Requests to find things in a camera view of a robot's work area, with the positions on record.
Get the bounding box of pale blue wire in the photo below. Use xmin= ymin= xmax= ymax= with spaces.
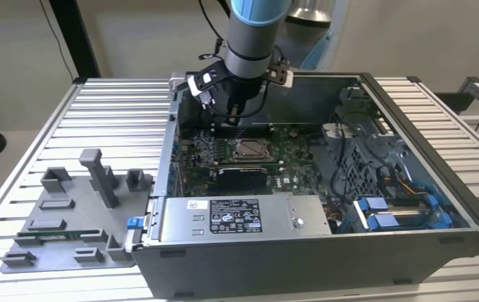
xmin=406 ymin=179 xmax=438 ymax=198

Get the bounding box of green motherboard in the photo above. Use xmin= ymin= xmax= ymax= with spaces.
xmin=177 ymin=124 xmax=336 ymax=198

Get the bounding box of thin black wall cable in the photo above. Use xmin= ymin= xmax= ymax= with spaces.
xmin=39 ymin=0 xmax=76 ymax=84

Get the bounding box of grey metal drive cage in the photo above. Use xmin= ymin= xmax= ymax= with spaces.
xmin=308 ymin=121 xmax=420 ymax=205

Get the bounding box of black graphics card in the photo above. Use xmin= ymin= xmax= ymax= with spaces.
xmin=187 ymin=165 xmax=284 ymax=194

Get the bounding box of grey plastic parts rack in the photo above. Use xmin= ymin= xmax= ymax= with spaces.
xmin=0 ymin=148 xmax=156 ymax=274

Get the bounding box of black wire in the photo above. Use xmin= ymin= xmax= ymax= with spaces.
xmin=331 ymin=122 xmax=351 ymax=202

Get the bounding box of dark grey PC case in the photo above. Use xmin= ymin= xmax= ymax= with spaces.
xmin=132 ymin=71 xmax=479 ymax=299

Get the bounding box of silver power supply unit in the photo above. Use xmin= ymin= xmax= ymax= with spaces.
xmin=157 ymin=194 xmax=334 ymax=245

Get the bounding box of black upright post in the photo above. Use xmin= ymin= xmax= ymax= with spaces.
xmin=49 ymin=0 xmax=101 ymax=79

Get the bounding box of CPU socket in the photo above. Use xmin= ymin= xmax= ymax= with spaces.
xmin=229 ymin=137 xmax=275 ymax=164

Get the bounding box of silver square CPU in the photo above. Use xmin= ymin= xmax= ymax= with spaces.
xmin=239 ymin=143 xmax=265 ymax=157

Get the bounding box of black bracket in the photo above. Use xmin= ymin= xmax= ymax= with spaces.
xmin=434 ymin=91 xmax=475 ymax=115

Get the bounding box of black RAM slot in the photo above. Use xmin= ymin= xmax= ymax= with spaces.
xmin=215 ymin=159 xmax=285 ymax=168
xmin=216 ymin=123 xmax=276 ymax=138

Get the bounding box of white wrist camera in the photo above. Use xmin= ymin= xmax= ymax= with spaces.
xmin=265 ymin=61 xmax=295 ymax=89
xmin=187 ymin=70 xmax=219 ymax=111

